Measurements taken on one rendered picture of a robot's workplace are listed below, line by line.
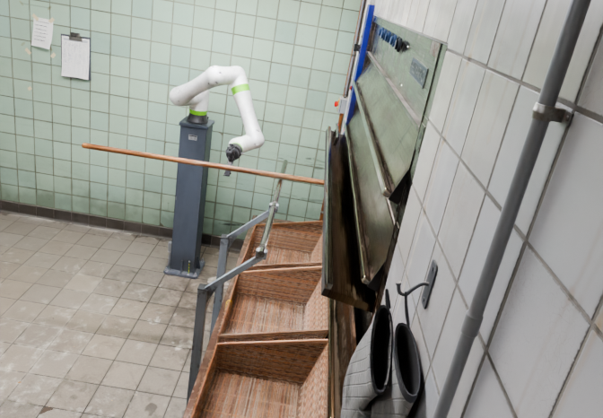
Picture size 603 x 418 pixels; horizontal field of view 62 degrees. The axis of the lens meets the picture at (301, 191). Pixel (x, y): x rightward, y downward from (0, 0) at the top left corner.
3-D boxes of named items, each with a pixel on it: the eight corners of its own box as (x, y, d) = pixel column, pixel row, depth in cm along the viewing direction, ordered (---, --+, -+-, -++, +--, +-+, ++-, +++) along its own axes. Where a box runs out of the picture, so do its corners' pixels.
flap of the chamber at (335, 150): (325, 132, 306) (355, 143, 307) (320, 295, 139) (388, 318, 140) (327, 128, 305) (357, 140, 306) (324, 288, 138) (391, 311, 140)
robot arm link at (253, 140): (235, 98, 327) (231, 95, 316) (252, 92, 325) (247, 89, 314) (251, 152, 325) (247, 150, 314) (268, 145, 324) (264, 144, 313)
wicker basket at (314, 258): (324, 256, 331) (331, 219, 321) (321, 306, 279) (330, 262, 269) (251, 244, 331) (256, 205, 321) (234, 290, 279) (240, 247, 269)
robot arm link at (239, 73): (219, 70, 320) (231, 62, 312) (234, 70, 330) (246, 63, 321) (228, 97, 320) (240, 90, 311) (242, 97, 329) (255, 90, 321)
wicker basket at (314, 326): (320, 308, 277) (329, 265, 266) (320, 381, 224) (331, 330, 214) (233, 294, 276) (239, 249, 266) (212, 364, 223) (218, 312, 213)
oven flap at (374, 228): (350, 128, 304) (367, 100, 297) (374, 289, 137) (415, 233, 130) (343, 125, 303) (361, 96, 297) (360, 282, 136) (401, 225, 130)
